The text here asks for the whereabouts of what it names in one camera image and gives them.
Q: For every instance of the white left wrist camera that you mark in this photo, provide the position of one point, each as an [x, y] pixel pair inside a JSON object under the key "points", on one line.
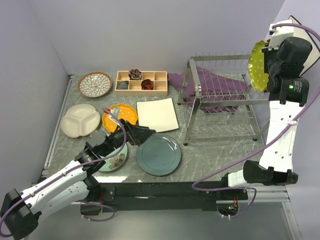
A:
{"points": [[112, 114]]}

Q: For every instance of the floral patterned round plate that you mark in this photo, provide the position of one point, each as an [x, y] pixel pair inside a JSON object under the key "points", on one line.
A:
{"points": [[94, 84]]}

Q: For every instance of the teal round plate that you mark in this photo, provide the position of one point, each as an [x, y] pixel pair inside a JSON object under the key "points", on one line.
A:
{"points": [[159, 156]]}

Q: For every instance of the purple cloth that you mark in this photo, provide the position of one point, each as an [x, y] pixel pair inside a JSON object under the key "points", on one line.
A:
{"points": [[214, 88]]}

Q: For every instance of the brown patterned rolled fabric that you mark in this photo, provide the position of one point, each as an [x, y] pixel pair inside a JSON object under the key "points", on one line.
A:
{"points": [[135, 74]]}

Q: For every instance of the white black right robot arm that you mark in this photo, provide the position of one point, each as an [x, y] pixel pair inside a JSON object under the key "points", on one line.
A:
{"points": [[288, 93]]}

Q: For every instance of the orange black rolled fabric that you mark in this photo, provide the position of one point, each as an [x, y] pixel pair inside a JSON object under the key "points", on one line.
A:
{"points": [[147, 84]]}

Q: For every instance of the green scalloped plate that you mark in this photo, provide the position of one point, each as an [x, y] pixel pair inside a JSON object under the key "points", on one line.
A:
{"points": [[256, 67]]}

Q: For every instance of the mint green flower plate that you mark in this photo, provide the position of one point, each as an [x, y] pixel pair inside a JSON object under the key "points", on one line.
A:
{"points": [[115, 162]]}

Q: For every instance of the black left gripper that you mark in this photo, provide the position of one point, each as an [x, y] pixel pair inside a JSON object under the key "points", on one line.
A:
{"points": [[138, 135]]}

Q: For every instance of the dark grey rolled fabric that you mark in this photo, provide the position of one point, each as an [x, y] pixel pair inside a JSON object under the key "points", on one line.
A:
{"points": [[123, 85]]}

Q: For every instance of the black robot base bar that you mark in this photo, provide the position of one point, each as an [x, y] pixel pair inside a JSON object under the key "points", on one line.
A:
{"points": [[137, 196]]}

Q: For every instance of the wooden compartment tray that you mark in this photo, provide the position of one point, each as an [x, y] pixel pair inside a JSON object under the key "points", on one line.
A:
{"points": [[160, 79]]}

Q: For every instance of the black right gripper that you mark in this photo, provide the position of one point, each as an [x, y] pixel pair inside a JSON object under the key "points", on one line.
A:
{"points": [[267, 51]]}

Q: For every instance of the steel dish rack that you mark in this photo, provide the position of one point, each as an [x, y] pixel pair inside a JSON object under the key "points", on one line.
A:
{"points": [[243, 123]]}

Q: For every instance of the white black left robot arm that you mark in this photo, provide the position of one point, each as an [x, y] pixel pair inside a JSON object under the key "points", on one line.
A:
{"points": [[22, 211]]}

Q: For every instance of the cream divided plate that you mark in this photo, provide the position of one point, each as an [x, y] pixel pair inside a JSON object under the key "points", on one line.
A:
{"points": [[80, 121]]}

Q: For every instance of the yellow polka dot plate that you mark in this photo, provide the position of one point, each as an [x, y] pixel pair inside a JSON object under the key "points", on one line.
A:
{"points": [[127, 113]]}

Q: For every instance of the white square plate black rim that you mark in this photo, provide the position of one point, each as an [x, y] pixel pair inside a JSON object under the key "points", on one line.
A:
{"points": [[158, 115]]}

